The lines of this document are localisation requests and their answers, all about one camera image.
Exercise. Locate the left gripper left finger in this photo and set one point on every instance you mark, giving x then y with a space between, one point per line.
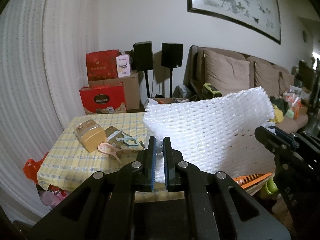
102 206

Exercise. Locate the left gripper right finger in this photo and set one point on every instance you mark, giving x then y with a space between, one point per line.
216 206

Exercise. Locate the white foam mesh sheet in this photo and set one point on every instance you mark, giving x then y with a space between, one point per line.
216 134

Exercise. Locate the orange plastic basket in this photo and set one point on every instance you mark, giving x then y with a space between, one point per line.
250 180

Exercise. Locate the green frog container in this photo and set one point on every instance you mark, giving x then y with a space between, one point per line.
269 190

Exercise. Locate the yellow cloth on sofa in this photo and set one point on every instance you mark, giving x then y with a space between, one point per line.
278 115

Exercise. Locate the olive card packet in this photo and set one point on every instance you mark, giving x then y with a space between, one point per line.
112 133

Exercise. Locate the pink clothes clip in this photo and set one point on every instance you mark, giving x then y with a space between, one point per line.
108 149

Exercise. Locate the blue clothes clip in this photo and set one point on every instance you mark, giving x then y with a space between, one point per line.
129 141

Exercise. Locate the tan boxed packet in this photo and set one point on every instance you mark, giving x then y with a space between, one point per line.
90 134

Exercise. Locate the far beige cushion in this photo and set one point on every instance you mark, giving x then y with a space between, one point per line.
285 81

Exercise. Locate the red plastic bag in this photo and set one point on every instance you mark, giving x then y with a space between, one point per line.
31 169

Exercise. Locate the middle beige cushion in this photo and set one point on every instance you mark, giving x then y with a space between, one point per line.
266 77

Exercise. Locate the large beige cushion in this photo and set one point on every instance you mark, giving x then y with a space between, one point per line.
226 74

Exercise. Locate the brown sofa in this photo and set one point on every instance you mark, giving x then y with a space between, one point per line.
195 67

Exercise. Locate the green black power station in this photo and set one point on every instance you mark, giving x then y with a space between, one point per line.
210 92

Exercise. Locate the red collection gift box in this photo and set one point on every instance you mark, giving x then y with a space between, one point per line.
103 99

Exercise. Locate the brown cardboard box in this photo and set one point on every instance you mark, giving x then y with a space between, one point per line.
131 89

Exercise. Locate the red gift box upper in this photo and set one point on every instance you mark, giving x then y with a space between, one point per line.
101 65

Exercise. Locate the small pink white box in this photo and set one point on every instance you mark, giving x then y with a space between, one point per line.
123 65

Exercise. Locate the right black speaker on stand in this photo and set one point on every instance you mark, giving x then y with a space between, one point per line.
172 57

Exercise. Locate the black speaker on stand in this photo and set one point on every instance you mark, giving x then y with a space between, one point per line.
172 57
143 59

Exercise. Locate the left black speaker on stand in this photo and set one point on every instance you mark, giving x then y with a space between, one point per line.
143 59

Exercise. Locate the framed ink painting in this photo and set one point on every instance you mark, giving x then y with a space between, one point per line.
262 16

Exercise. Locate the white curtain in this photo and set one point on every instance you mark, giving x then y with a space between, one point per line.
43 66

